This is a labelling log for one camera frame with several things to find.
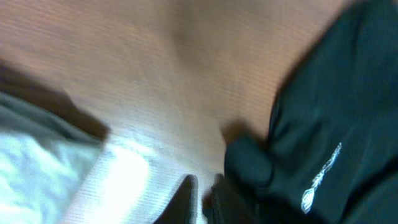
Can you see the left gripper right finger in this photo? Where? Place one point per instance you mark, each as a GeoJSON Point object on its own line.
{"type": "Point", "coordinates": [222, 204]}

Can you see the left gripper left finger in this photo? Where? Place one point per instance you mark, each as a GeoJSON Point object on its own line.
{"type": "Point", "coordinates": [182, 207]}

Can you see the black t-shirt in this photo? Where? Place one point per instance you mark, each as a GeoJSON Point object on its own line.
{"type": "Point", "coordinates": [330, 155]}

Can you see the folded olive grey garment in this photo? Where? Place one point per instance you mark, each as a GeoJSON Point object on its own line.
{"type": "Point", "coordinates": [44, 160]}

